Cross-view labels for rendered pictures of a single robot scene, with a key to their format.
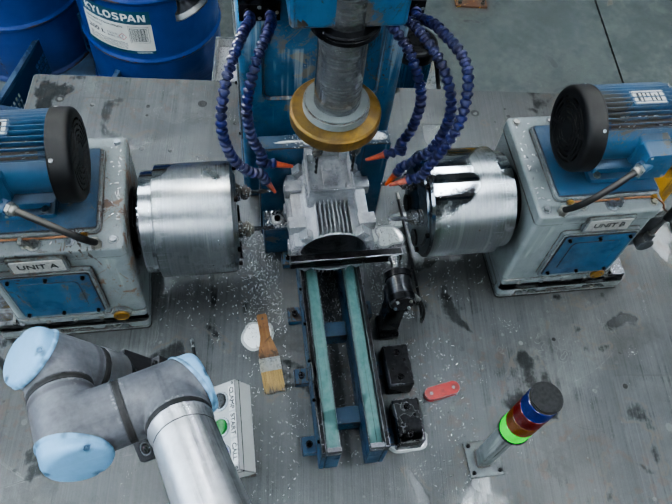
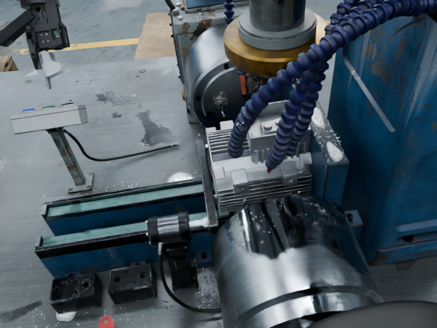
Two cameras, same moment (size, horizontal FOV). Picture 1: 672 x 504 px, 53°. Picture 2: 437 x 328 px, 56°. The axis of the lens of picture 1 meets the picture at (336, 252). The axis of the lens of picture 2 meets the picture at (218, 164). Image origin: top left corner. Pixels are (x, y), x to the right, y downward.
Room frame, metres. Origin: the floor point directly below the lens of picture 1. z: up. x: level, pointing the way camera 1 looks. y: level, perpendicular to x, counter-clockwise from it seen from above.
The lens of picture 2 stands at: (0.93, -0.60, 1.68)
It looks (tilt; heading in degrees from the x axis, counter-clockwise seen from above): 46 degrees down; 102
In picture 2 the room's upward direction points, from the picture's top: 7 degrees counter-clockwise
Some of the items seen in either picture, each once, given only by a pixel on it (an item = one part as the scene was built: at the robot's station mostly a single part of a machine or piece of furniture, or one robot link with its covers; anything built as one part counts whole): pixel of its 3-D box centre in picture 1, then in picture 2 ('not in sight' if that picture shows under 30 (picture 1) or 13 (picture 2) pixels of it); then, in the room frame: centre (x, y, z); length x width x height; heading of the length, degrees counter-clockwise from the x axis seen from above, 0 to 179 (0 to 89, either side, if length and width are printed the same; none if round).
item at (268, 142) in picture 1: (318, 174); (322, 167); (1.04, 0.07, 0.97); 0.30 x 0.11 x 0.34; 105
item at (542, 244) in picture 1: (564, 206); not in sight; (1.04, -0.54, 0.99); 0.35 x 0.31 x 0.37; 105
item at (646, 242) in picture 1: (647, 218); not in sight; (0.97, -0.71, 1.07); 0.08 x 0.07 x 0.20; 15
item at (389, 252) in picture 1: (346, 258); (205, 182); (0.78, -0.03, 1.01); 0.26 x 0.04 x 0.03; 105
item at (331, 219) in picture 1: (327, 216); (256, 164); (0.89, 0.03, 1.02); 0.20 x 0.19 x 0.19; 15
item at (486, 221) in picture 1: (467, 200); (297, 299); (0.97, -0.29, 1.04); 0.41 x 0.25 x 0.25; 105
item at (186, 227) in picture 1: (170, 220); (231, 69); (0.79, 0.37, 1.04); 0.37 x 0.25 x 0.25; 105
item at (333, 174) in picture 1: (328, 177); (274, 131); (0.92, 0.04, 1.11); 0.12 x 0.11 x 0.07; 15
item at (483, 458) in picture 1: (510, 432); not in sight; (0.44, -0.40, 1.01); 0.08 x 0.08 x 0.42; 15
